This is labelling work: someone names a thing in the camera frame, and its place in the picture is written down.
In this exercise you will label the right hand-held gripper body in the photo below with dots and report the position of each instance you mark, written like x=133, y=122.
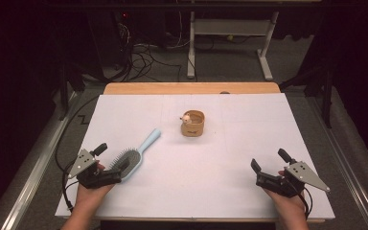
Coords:
x=287, y=185

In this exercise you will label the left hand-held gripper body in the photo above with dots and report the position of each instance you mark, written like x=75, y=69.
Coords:
x=86, y=179

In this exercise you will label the light blue hairbrush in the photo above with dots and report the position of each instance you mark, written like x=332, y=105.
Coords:
x=150, y=140

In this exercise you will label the person's left hand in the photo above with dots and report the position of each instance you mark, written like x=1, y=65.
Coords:
x=91, y=196

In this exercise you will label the person's right hand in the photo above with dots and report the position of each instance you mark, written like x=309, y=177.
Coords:
x=289, y=206

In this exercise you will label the white board table cover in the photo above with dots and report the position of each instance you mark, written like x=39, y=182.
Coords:
x=236, y=143

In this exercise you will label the black metal stand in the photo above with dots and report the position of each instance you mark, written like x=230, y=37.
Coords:
x=64, y=86
x=327, y=96

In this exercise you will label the tan wooden round holder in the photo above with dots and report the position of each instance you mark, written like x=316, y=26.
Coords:
x=193, y=129

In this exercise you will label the small white animal figure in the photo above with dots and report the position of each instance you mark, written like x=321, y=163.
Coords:
x=187, y=119

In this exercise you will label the wooden table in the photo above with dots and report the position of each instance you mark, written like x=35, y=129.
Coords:
x=172, y=87

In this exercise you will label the black computer tower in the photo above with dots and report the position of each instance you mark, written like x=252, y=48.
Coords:
x=108, y=38

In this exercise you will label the small yellow-green ball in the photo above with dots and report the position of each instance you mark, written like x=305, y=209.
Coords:
x=230, y=37

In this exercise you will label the aluminium floor rail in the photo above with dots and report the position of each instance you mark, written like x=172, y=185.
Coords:
x=351, y=169
x=35, y=172

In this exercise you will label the white metal desk frame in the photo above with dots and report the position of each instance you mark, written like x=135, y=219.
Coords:
x=233, y=27

